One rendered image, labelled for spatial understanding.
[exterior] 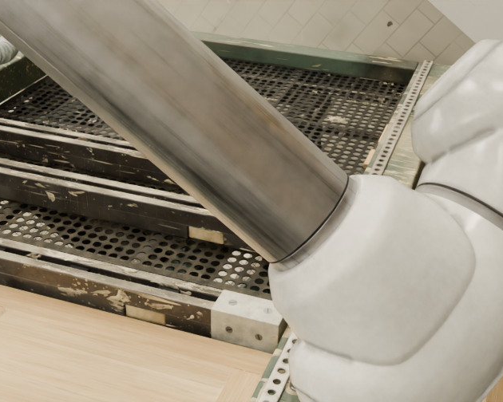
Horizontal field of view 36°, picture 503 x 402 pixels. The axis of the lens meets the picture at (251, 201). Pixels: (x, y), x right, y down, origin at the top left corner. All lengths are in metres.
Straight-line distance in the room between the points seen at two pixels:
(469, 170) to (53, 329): 0.95
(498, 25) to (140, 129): 4.49
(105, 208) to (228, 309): 0.49
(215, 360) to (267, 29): 5.87
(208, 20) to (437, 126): 6.63
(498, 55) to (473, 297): 0.21
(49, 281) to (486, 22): 3.90
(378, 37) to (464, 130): 6.08
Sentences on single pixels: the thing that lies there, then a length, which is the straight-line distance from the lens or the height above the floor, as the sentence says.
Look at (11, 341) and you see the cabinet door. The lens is 1.45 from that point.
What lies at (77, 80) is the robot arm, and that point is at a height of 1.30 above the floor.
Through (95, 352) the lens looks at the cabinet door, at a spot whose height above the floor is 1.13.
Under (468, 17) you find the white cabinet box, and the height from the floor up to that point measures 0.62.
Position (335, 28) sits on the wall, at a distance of 6.85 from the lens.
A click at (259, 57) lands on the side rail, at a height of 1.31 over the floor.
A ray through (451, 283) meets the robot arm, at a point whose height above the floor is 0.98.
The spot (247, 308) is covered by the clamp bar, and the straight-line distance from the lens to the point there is 1.38.
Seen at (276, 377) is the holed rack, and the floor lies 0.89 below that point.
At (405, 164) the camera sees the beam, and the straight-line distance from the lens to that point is 1.93.
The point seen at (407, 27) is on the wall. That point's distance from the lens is 6.67.
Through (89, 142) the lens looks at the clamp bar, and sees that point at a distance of 1.96.
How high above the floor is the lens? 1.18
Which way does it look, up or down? 4 degrees down
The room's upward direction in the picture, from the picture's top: 49 degrees counter-clockwise
